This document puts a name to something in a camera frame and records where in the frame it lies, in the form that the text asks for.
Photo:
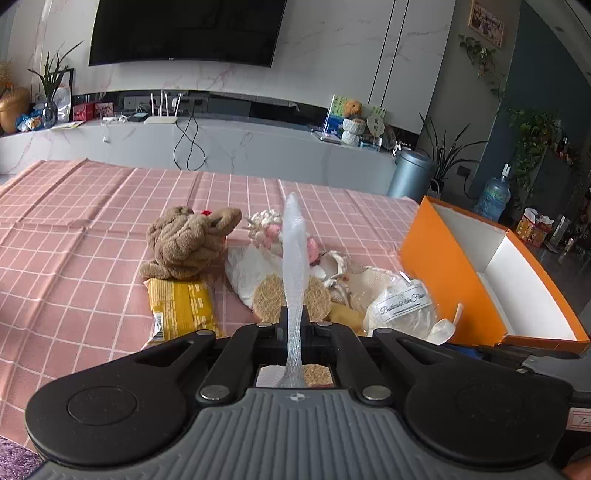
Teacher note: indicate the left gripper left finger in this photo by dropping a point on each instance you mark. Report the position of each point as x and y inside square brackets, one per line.
[130, 409]

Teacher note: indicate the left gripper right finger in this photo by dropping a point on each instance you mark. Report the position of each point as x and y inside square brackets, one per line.
[457, 406]

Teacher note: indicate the cream round fabric pad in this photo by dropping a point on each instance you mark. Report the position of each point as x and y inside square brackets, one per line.
[365, 284]

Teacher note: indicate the brown knotted plush toy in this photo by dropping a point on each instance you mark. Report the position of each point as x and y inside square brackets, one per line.
[183, 242]

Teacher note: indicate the white tissue paper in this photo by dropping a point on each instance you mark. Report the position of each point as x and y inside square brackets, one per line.
[247, 266]

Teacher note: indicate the pink white crochet item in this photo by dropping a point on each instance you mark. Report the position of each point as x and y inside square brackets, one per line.
[266, 230]

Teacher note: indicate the clear bubble plastic bag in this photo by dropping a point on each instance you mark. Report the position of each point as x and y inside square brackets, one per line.
[295, 282]

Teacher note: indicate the yellow snack packet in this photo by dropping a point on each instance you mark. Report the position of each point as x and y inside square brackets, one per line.
[179, 308]

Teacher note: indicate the orange cardboard box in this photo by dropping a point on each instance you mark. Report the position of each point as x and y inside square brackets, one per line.
[508, 297]

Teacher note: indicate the purple fuzzy rug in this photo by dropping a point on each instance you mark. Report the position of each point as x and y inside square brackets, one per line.
[16, 461]

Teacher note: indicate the white labelled pouch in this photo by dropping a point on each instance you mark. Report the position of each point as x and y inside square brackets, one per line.
[403, 306]

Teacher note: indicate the pink checkered tablecloth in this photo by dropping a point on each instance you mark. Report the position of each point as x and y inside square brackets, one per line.
[73, 237]

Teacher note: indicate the colourful gift box on floor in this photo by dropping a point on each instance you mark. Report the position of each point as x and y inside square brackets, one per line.
[533, 228]

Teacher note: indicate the white shell fabric piece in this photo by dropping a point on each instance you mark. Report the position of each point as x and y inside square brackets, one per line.
[332, 269]

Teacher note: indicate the blue water jug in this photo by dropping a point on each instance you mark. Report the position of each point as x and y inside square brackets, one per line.
[495, 196]

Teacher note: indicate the grey metal trash bin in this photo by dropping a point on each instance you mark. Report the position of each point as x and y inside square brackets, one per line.
[412, 175]

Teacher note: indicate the tall floor plant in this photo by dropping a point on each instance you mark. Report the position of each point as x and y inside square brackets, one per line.
[445, 153]

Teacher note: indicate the trailing plant on cabinet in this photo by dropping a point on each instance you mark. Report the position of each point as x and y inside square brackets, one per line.
[536, 132]

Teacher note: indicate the white wifi router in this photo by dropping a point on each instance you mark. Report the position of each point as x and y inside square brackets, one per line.
[165, 111]

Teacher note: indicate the red box on console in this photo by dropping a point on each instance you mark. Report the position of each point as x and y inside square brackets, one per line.
[83, 112]

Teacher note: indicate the white marble tv console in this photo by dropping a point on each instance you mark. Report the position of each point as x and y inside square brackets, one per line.
[209, 145]

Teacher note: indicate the teddy bear on stand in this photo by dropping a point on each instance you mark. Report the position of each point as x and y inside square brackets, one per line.
[353, 124]

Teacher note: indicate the gold acorn vase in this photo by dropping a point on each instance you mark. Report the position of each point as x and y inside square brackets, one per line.
[13, 103]

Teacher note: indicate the green plant in glass vase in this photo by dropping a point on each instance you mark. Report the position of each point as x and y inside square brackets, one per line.
[54, 68]

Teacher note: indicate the hanging vine plant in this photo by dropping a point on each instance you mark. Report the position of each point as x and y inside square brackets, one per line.
[484, 60]

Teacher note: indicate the framed wall picture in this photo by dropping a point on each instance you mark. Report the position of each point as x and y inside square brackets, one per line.
[486, 24]

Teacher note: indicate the black wall television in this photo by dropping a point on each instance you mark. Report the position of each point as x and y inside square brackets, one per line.
[242, 32]

